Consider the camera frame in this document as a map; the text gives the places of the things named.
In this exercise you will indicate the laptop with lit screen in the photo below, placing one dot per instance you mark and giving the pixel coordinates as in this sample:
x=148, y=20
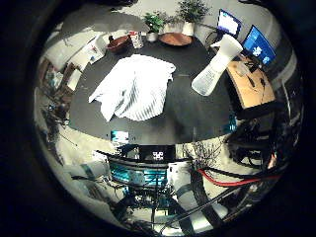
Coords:
x=228, y=23

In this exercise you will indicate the white striped cloth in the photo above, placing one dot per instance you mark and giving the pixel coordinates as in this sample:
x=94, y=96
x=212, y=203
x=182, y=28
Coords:
x=131, y=89

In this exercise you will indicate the round wooden tray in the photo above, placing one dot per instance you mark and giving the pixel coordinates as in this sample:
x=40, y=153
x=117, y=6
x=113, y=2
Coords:
x=175, y=39

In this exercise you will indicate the light wooden desk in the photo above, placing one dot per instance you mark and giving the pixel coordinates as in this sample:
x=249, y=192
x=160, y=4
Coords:
x=253, y=87

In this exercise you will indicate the white papers stack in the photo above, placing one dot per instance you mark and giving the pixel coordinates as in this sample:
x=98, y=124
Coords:
x=90, y=52

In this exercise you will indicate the black box with code tag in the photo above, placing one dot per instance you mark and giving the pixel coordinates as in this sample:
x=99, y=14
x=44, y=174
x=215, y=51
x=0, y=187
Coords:
x=157, y=153

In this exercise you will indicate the printed drink can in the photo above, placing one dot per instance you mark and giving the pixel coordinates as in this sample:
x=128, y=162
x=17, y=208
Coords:
x=136, y=40

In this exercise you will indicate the large plant in white pot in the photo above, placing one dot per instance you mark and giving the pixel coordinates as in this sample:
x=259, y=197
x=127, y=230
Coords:
x=191, y=15

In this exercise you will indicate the small plant in white pot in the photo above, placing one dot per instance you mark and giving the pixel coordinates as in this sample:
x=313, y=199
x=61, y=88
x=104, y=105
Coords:
x=153, y=24

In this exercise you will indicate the monitor with blue screen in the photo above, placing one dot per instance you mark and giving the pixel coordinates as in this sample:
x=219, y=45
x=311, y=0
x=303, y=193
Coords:
x=259, y=46

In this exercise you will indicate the brown wooden bowl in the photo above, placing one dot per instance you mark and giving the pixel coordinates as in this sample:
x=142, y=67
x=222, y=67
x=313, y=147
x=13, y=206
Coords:
x=118, y=44

